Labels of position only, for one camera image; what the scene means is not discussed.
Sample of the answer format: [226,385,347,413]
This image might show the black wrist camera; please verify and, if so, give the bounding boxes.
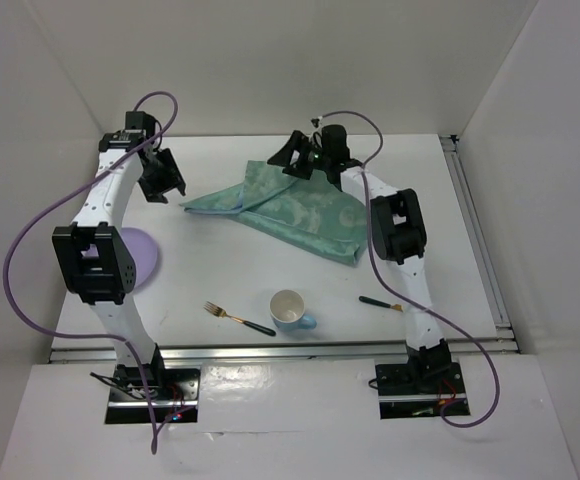
[321,124,350,164]
[124,110,159,138]

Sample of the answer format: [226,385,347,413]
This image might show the aluminium frame rail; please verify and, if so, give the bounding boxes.
[49,335,519,364]
[439,135,519,351]

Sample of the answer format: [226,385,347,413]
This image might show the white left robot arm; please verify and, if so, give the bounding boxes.
[52,129,186,399]

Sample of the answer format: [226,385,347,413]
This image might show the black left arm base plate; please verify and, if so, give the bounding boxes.
[102,367,201,425]

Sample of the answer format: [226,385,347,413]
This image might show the light blue ceramic mug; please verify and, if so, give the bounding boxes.
[268,289,317,337]

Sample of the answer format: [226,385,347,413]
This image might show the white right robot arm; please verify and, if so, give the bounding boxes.
[267,125,452,392]

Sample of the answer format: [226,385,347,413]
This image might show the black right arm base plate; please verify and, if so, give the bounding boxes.
[368,362,470,420]

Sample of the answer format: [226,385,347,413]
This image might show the lavender plastic plate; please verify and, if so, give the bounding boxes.
[121,227,160,289]

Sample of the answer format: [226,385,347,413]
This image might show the aluminium right frame rail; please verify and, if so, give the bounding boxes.
[439,135,519,351]

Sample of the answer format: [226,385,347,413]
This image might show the gold knife dark handle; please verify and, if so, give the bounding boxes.
[358,296,403,312]

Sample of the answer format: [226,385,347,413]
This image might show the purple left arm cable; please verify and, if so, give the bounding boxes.
[2,90,180,455]

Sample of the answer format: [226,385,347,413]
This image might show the aluminium front frame rail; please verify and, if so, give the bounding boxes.
[49,335,519,364]

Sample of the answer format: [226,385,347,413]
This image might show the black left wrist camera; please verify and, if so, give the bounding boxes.
[124,110,159,138]

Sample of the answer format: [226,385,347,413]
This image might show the gold fork dark handle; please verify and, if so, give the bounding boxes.
[204,302,276,337]

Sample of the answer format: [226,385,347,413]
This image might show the teal green cloth napkin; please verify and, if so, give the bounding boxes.
[182,161,367,266]

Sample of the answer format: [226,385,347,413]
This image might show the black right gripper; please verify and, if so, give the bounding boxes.
[268,129,332,179]

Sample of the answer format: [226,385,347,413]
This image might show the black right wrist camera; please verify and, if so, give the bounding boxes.
[321,124,350,164]

